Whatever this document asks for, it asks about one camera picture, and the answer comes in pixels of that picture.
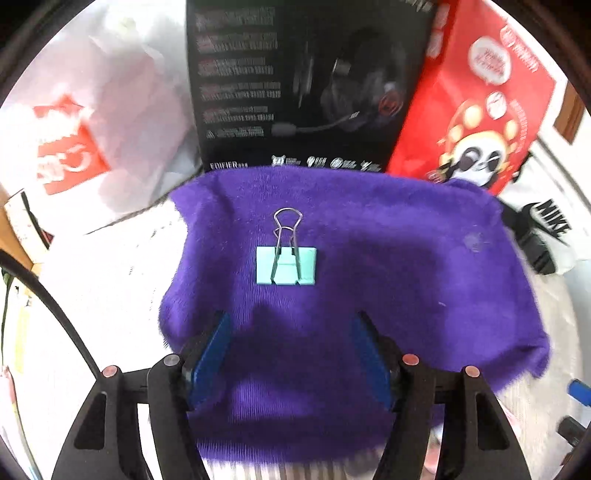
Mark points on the teal binder clip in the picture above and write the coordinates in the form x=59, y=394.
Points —
x=286, y=263

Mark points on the red panda paper bag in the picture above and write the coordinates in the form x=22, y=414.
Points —
x=479, y=104

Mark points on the white Nike bag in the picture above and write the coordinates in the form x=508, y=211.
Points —
x=552, y=205

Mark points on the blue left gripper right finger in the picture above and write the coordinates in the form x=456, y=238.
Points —
x=380, y=367

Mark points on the purple fuzzy cloth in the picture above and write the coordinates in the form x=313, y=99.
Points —
x=291, y=387

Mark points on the white red plastic bag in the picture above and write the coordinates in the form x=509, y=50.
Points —
x=100, y=125

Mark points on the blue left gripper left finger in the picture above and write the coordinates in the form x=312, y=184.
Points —
x=202, y=356

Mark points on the black headset box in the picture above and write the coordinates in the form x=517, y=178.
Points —
x=317, y=84

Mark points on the clear plastic suction cup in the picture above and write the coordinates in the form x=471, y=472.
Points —
x=476, y=242

